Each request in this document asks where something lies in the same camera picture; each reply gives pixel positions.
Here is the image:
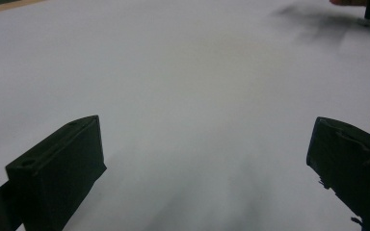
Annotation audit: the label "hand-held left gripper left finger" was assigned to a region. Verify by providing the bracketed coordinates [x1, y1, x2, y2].
[5, 115, 108, 231]

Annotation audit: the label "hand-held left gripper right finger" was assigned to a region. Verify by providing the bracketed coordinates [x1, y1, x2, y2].
[305, 116, 370, 231]

